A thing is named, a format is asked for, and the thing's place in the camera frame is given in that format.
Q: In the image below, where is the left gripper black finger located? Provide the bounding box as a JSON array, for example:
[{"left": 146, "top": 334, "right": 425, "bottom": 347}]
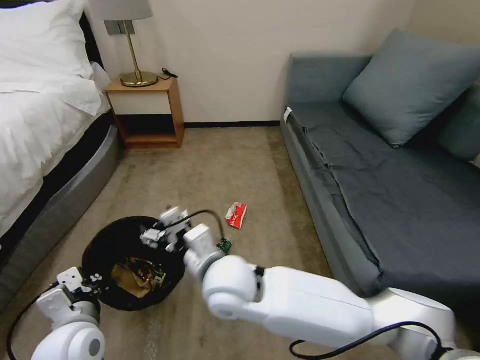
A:
[{"left": 88, "top": 272, "right": 110, "bottom": 294}]

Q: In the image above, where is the black round trash bin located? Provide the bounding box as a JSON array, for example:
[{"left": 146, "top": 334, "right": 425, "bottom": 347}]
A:
[{"left": 81, "top": 216, "right": 192, "bottom": 312}]

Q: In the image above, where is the brown paper trash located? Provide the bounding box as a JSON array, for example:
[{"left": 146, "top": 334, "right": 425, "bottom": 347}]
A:
[{"left": 111, "top": 263, "right": 152, "bottom": 299}]

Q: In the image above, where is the shiny crumpled wrapper trash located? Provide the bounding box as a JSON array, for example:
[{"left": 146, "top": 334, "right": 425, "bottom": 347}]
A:
[{"left": 126, "top": 256, "right": 168, "bottom": 292}]

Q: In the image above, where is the red white crumpled packet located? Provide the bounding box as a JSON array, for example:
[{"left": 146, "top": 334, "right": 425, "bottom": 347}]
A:
[{"left": 224, "top": 201, "right": 250, "bottom": 229}]

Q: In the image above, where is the grey bed base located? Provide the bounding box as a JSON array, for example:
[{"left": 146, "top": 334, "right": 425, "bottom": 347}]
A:
[{"left": 0, "top": 111, "right": 123, "bottom": 313}]

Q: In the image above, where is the wooden nightstand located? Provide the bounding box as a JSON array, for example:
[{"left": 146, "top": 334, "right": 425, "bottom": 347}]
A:
[{"left": 104, "top": 77, "right": 185, "bottom": 150}]

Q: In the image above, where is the white duvet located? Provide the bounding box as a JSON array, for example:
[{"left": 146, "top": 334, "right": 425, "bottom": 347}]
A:
[{"left": 0, "top": 61, "right": 113, "bottom": 237}]

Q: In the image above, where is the brass table lamp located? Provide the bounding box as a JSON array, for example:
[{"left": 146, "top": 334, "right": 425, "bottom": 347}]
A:
[{"left": 91, "top": 0, "right": 160, "bottom": 88}]

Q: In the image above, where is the grey blue sofa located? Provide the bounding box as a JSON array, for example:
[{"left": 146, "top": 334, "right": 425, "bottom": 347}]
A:
[{"left": 279, "top": 52, "right": 480, "bottom": 301}]

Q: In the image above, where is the black headboard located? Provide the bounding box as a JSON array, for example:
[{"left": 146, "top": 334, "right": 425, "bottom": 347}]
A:
[{"left": 77, "top": 8, "right": 105, "bottom": 78}]

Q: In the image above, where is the white pillow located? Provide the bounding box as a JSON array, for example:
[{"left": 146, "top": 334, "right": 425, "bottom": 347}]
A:
[{"left": 0, "top": 0, "right": 95, "bottom": 82}]

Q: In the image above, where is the large grey blue cushion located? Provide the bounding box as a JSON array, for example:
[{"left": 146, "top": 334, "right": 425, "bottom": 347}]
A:
[{"left": 342, "top": 28, "right": 480, "bottom": 148}]

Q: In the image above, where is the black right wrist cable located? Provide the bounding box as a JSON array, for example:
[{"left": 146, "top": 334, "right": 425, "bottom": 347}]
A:
[{"left": 176, "top": 209, "right": 227, "bottom": 245}]

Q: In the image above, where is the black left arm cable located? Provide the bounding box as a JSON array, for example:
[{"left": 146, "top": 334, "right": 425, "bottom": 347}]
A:
[{"left": 6, "top": 286, "right": 61, "bottom": 359}]

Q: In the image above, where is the grey wall switch panel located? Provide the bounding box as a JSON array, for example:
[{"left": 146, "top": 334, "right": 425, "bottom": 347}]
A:
[{"left": 103, "top": 20, "right": 136, "bottom": 37}]

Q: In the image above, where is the black right shoulder cable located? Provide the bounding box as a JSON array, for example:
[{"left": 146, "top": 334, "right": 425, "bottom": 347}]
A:
[{"left": 289, "top": 321, "right": 453, "bottom": 360}]

